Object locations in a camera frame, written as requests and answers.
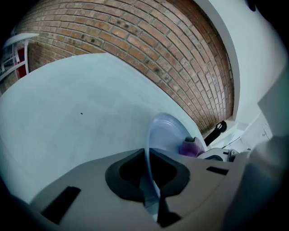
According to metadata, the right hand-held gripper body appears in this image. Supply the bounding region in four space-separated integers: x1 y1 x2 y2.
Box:
198 148 250 162

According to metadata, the blue round bowl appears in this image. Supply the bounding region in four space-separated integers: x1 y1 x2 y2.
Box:
139 112 208 223

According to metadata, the black office chair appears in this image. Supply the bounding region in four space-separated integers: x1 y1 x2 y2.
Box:
203 120 227 148

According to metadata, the purple fleece cloth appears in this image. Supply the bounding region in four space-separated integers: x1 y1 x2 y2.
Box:
179 136 204 158

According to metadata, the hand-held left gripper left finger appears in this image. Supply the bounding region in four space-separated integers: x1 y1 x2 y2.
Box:
29 148 162 231

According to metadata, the red box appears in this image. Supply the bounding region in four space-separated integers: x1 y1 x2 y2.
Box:
16 46 30 78

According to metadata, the white side table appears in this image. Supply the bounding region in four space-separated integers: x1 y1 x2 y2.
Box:
0 32 40 82

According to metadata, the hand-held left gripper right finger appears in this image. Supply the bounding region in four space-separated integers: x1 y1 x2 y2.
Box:
149 148 233 227

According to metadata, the white desk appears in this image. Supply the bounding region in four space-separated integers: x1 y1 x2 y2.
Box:
222 116 272 152

